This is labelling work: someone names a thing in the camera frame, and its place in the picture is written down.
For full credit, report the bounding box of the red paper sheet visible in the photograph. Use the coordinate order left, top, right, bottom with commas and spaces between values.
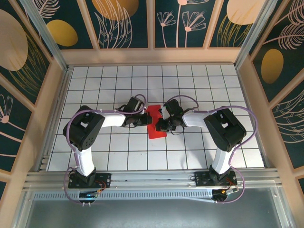
145, 104, 168, 140

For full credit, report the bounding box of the small controller board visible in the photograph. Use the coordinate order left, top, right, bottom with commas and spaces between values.
78, 190, 99, 200
212, 188, 239, 198

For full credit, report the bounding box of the grey metal panel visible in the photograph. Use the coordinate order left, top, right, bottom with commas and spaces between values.
25, 199, 282, 228

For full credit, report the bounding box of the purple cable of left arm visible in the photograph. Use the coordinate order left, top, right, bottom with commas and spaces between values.
64, 94, 150, 207

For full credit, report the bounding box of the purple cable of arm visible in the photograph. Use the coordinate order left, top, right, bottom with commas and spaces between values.
163, 95, 259, 205
64, 94, 150, 207

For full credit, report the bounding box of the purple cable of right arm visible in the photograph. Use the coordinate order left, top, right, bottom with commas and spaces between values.
163, 95, 259, 205

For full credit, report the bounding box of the aluminium frame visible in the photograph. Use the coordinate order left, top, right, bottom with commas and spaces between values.
13, 0, 294, 228

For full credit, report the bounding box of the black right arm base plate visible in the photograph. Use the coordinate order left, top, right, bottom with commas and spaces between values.
194, 171, 238, 188

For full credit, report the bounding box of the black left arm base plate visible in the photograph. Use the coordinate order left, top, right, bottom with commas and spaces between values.
68, 172, 112, 190

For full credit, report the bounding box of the slotted grey cable duct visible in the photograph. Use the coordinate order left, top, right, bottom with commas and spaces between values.
33, 191, 214, 203

